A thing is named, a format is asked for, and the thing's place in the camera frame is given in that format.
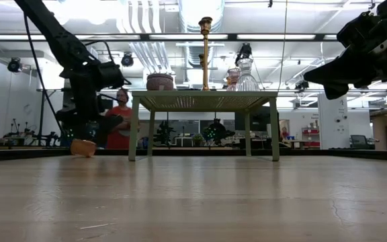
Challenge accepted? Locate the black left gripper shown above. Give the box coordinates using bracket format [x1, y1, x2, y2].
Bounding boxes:
[57, 62, 127, 146]

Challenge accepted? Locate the purple small cup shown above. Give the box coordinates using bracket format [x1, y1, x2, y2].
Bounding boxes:
[146, 73, 175, 91]

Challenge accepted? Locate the clear glass candle holder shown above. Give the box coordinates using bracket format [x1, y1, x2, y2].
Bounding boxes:
[235, 57, 261, 92]

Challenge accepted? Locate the pink glass candle holder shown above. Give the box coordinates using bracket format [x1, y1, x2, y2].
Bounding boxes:
[226, 67, 241, 91]

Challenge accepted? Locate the white pillar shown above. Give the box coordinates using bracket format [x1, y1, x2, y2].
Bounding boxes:
[317, 93, 351, 150]

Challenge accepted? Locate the black office chair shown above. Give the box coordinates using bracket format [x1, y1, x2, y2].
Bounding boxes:
[350, 134, 371, 150]

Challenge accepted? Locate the red storage cart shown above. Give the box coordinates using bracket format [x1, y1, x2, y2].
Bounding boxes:
[302, 126, 320, 149]

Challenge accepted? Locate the black ceiling spotlight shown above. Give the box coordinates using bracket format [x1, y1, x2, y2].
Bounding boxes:
[120, 52, 134, 67]
[235, 42, 253, 67]
[7, 57, 23, 73]

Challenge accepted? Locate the black display screen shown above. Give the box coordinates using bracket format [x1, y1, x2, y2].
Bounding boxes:
[235, 107, 280, 134]

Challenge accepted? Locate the green perforated metal shelf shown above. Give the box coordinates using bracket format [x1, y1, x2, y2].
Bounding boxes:
[128, 89, 281, 162]

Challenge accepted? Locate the black aluminium table frame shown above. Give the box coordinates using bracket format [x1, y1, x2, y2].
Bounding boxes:
[0, 147, 387, 163]

